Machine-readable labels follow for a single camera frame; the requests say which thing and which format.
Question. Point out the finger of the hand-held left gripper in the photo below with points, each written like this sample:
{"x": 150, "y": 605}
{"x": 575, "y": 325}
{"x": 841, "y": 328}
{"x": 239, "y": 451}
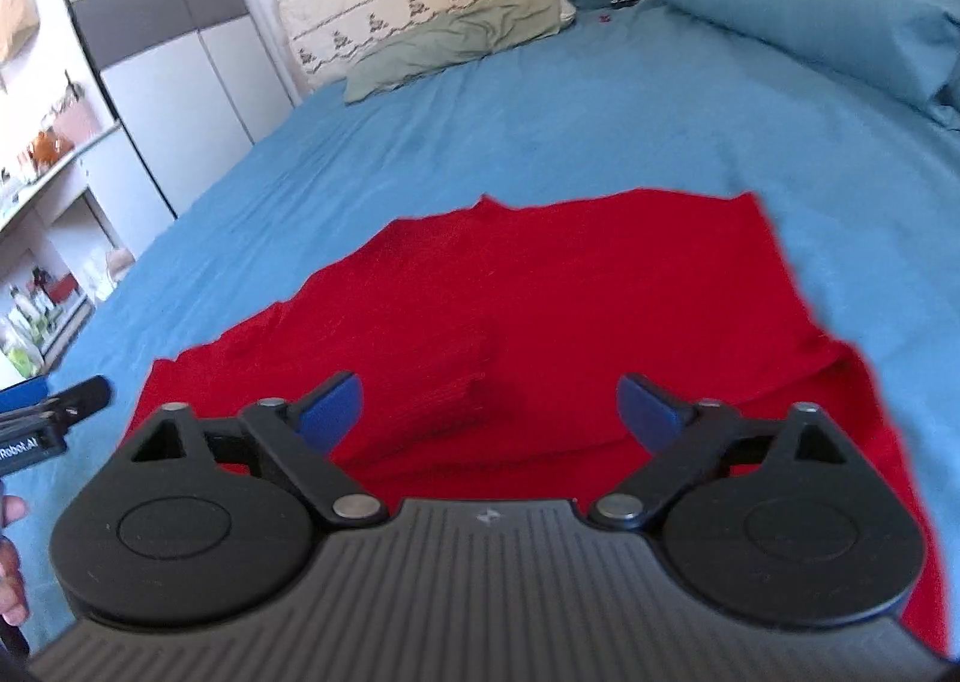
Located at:
{"x": 81, "y": 395}
{"x": 24, "y": 394}

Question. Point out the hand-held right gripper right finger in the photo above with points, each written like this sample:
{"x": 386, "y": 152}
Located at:
{"x": 643, "y": 413}

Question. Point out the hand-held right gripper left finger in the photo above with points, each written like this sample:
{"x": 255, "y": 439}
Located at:
{"x": 334, "y": 413}

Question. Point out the red knit garment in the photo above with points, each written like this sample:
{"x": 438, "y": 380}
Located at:
{"x": 562, "y": 292}

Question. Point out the person's left hand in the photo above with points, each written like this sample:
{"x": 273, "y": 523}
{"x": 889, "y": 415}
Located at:
{"x": 10, "y": 575}

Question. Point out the white shelf unit with bottles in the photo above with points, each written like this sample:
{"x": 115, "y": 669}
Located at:
{"x": 72, "y": 203}

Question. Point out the blue bed sheet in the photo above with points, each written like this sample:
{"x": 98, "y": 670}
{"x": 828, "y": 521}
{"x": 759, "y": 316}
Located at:
{"x": 600, "y": 112}

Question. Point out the white wardrobe with grey band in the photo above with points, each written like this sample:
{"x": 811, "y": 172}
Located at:
{"x": 187, "y": 68}

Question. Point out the green pillow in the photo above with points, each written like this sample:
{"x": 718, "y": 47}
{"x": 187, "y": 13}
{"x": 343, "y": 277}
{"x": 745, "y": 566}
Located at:
{"x": 450, "y": 41}

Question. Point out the blue duvet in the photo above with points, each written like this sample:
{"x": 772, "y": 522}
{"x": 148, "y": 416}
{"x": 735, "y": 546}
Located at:
{"x": 810, "y": 0}

